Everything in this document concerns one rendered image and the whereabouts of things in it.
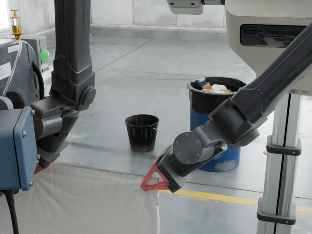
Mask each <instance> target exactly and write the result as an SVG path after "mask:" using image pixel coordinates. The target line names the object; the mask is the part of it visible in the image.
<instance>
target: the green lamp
mask: <svg viewBox="0 0 312 234"><path fill-rule="evenodd" d="M49 57H50V54H49V52H48V51H47V50H45V49H44V50H41V52H40V58H41V60H42V61H47V60H48V59H49Z"/></svg>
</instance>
